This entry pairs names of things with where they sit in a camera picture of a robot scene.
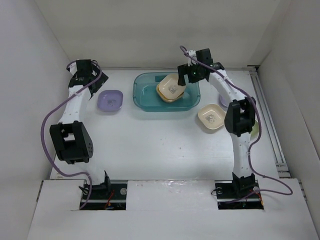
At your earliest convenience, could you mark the cream square plate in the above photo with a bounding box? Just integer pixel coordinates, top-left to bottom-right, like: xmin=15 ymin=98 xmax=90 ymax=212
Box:
xmin=158 ymin=73 xmax=186 ymax=100
xmin=197 ymin=103 xmax=226 ymax=130

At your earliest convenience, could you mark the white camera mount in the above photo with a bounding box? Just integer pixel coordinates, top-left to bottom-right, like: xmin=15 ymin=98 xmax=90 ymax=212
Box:
xmin=187 ymin=50 xmax=198 ymax=66
xmin=66 ymin=60 xmax=77 ymax=76

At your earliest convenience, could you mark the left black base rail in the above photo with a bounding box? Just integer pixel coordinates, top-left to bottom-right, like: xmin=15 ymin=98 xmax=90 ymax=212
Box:
xmin=79 ymin=181 xmax=128 ymax=211

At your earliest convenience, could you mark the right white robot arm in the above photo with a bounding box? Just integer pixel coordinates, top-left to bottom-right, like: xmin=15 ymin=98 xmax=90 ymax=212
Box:
xmin=177 ymin=45 xmax=256 ymax=199

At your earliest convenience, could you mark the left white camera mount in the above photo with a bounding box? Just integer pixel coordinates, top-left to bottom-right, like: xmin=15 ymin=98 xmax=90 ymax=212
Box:
xmin=66 ymin=60 xmax=77 ymax=76

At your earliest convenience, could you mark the cream square plate front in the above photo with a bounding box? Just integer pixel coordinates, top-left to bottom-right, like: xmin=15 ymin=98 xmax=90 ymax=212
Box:
xmin=158 ymin=73 xmax=186 ymax=100

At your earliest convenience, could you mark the teal plastic bin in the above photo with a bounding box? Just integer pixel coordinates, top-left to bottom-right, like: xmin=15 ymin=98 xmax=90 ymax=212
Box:
xmin=132 ymin=72 xmax=201 ymax=112

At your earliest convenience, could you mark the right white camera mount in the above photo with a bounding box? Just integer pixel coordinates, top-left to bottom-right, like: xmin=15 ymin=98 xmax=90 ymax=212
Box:
xmin=187 ymin=50 xmax=198 ymax=66

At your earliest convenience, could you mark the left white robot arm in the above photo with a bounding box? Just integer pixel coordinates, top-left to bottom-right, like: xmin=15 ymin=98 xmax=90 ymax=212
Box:
xmin=49 ymin=59 xmax=109 ymax=177

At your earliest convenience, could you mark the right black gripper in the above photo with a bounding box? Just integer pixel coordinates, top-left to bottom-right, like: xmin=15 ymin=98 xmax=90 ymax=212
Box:
xmin=177 ymin=61 xmax=204 ymax=86

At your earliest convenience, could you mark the purple square plate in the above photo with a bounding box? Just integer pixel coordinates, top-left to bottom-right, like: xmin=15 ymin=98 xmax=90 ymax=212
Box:
xmin=97 ymin=90 xmax=124 ymax=112
xmin=219 ymin=94 xmax=229 ymax=108

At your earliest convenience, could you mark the light green square plate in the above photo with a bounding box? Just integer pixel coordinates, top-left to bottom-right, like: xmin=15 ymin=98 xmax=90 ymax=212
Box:
xmin=250 ymin=120 xmax=260 ymax=142

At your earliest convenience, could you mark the yellow square plate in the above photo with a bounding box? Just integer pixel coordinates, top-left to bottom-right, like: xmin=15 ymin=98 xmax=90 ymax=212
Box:
xmin=156 ymin=86 xmax=184 ymax=103

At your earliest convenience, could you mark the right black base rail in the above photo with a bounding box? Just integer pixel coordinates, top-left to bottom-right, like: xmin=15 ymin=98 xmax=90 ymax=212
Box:
xmin=211 ymin=180 xmax=264 ymax=210

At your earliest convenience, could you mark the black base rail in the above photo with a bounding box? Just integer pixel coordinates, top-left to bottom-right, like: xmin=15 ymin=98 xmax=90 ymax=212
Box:
xmin=211 ymin=180 xmax=264 ymax=210
xmin=79 ymin=181 xmax=128 ymax=211

